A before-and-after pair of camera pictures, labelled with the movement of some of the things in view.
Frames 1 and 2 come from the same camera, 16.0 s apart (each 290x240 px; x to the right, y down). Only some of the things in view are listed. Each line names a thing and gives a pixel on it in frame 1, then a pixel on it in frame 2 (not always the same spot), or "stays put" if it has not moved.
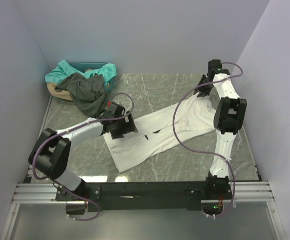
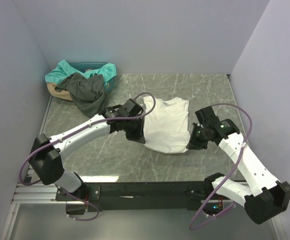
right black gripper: x=202 y=88 to x=196 y=138
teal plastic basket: x=83 y=66 stays put
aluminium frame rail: x=30 y=193 stays put
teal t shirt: x=62 y=69 stays put
